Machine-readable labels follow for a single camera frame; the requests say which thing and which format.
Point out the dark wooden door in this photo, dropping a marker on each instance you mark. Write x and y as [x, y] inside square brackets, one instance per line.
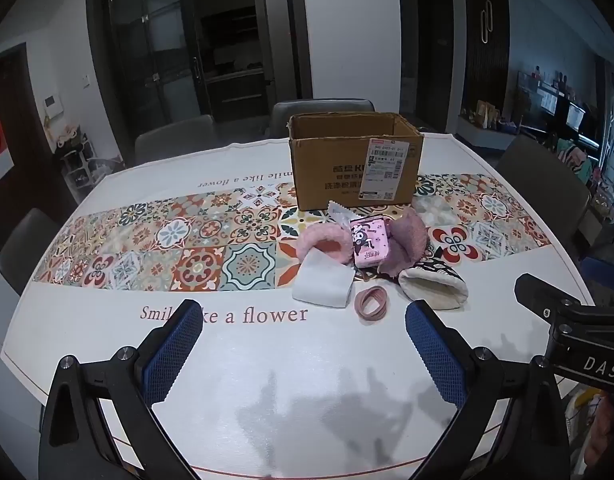
[437, 60]

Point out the white wall intercom panel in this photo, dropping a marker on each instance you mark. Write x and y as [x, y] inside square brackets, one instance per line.
[53, 105]

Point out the dark panel with metal ornament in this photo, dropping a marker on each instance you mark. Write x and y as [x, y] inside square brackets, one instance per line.
[484, 60]

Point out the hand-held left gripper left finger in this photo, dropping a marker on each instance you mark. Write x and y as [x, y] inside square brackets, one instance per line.
[172, 355]

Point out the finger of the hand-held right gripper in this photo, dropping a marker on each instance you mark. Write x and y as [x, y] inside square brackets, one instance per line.
[534, 292]

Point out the small black shelf cart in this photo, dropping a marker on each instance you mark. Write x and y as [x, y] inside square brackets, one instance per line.
[79, 165]

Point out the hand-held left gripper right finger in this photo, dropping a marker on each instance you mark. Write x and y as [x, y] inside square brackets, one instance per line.
[432, 355]

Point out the white zigzag-edged cloth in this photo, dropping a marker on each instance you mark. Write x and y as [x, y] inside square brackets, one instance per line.
[339, 212]

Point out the black patterned fleece sock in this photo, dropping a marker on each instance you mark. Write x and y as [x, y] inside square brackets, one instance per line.
[432, 287]

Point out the dark glass door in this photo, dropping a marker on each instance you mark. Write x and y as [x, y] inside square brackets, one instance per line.
[147, 50]

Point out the brown cardboard box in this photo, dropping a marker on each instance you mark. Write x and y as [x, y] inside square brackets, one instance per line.
[337, 170]

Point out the floral tile patterned tablecloth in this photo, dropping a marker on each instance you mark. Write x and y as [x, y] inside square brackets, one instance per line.
[287, 385]

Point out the person's right forearm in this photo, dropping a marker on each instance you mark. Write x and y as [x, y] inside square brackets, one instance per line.
[607, 430]

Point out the computer monitor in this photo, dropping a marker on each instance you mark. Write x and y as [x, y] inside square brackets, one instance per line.
[577, 117]

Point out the low white sideboard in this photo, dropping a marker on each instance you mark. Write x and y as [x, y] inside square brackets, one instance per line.
[487, 132]

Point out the pink tissue packet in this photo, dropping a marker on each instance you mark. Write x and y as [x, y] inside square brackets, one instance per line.
[367, 242]

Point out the grey dining chair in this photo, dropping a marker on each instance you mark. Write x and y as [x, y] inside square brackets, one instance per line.
[24, 245]
[172, 140]
[322, 112]
[542, 180]

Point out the white towel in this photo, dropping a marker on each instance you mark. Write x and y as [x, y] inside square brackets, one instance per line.
[322, 285]

